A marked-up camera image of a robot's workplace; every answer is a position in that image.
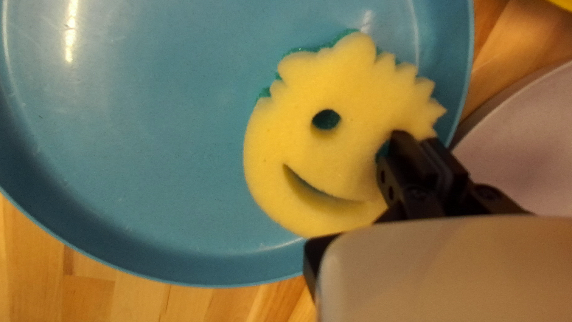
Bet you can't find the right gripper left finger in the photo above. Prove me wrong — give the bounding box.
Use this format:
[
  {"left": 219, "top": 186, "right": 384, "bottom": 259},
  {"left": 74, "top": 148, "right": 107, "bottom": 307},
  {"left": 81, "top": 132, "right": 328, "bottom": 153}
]
[{"left": 303, "top": 130, "right": 448, "bottom": 301}]

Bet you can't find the teal round plate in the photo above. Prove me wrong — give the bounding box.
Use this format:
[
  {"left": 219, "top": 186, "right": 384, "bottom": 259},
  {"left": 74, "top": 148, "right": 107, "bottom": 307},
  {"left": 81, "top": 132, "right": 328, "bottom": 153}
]
[{"left": 0, "top": 0, "right": 475, "bottom": 288}]

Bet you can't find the yellow smiling sponge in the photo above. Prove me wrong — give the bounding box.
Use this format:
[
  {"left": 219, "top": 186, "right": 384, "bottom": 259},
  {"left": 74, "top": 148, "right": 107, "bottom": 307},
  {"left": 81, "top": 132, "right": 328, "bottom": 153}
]
[{"left": 243, "top": 29, "right": 447, "bottom": 239}]

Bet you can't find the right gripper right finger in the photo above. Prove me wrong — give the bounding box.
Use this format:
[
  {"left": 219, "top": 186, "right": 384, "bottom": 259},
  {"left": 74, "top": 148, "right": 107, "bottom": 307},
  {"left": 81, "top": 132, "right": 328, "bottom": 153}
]
[{"left": 422, "top": 137, "right": 531, "bottom": 216}]

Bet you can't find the grey round plate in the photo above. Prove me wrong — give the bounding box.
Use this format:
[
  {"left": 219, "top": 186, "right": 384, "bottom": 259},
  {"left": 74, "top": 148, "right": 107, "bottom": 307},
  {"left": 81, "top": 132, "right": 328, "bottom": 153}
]
[{"left": 449, "top": 60, "right": 572, "bottom": 217}]

